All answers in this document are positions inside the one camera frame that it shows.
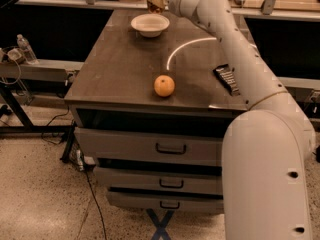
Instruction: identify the orange patterned drink can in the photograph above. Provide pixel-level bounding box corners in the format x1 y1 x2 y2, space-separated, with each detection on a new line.
146 0 166 14

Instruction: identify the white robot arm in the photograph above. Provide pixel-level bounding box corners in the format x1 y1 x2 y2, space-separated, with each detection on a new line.
168 0 316 240

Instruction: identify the white paper bowl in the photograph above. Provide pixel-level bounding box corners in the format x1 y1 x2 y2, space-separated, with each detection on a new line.
131 14 170 38

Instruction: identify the orange fruit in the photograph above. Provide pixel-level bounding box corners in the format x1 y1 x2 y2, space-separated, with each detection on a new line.
154 75 175 97

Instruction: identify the black snack bar packet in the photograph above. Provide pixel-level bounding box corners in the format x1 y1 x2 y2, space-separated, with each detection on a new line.
213 64 240 96

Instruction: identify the grey drawer cabinet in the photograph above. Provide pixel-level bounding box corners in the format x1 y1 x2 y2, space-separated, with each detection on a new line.
65 10 246 201

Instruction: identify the clear plastic water bottle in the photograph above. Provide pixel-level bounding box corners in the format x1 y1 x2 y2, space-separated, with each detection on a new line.
17 34 38 65

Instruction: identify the top grey drawer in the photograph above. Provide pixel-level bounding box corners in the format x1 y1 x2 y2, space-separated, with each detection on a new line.
75 128 222 166

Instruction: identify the grey drawer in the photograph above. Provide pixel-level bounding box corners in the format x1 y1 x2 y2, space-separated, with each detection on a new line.
94 167 222 195
75 128 222 166
107 191 224 214

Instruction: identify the black metal side table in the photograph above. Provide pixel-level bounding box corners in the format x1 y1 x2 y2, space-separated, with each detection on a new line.
0 61 76 163

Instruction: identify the middle grey drawer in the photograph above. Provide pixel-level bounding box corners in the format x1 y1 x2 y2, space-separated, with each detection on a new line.
94 167 222 195

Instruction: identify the bottom grey drawer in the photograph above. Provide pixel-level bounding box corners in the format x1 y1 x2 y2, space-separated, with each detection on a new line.
107 191 224 214

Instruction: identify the blue floor tape cross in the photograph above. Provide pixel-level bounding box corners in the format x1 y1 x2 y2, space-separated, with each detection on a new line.
146 209 174 240

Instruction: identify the black floor cable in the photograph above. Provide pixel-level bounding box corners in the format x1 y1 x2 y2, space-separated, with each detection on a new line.
79 165 108 240

